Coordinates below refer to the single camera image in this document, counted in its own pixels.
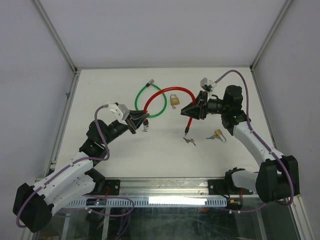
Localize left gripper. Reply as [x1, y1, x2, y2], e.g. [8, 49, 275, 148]
[102, 110, 149, 146]

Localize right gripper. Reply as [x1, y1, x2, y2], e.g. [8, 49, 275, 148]
[180, 90, 229, 120]

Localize red cable lock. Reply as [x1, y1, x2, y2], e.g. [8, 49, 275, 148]
[141, 86, 197, 135]

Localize large brass padlock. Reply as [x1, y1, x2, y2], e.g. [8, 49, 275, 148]
[169, 94, 180, 110]

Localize small brass padlock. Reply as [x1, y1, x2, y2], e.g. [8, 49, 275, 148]
[215, 129, 227, 143]

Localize green cable lock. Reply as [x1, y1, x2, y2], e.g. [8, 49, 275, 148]
[134, 79, 168, 119]

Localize green lock keys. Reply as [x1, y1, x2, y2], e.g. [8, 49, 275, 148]
[183, 137, 196, 146]

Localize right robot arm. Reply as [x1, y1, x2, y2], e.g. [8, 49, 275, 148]
[180, 85, 300, 204]

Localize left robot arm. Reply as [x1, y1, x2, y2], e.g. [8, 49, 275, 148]
[12, 105, 149, 233]

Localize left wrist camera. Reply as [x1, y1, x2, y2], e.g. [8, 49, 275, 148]
[107, 103, 130, 125]

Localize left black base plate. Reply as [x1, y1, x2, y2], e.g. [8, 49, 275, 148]
[99, 179, 121, 197]

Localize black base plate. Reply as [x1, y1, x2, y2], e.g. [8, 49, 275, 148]
[99, 179, 121, 197]
[207, 178, 253, 197]

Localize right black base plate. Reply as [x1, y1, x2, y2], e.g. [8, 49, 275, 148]
[207, 178, 253, 197]

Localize white slotted cable duct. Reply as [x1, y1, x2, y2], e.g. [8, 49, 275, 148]
[65, 196, 227, 209]

